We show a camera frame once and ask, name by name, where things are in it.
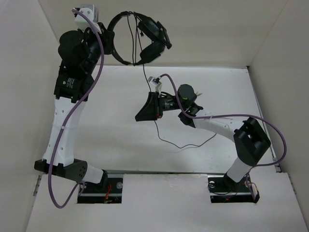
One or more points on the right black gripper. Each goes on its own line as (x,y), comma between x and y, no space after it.
(151,111)

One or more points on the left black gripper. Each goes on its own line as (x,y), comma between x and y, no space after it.
(108,36)

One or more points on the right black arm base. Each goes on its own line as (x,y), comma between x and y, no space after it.
(245,191)

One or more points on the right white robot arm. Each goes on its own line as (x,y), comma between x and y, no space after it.
(250,140)

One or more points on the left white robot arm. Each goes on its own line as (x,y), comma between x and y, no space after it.
(80,52)

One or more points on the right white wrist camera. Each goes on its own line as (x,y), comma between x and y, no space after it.
(156,82)

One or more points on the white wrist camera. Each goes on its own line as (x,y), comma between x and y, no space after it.
(90,11)
(156,82)

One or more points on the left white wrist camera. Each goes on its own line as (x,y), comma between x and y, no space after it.
(90,11)

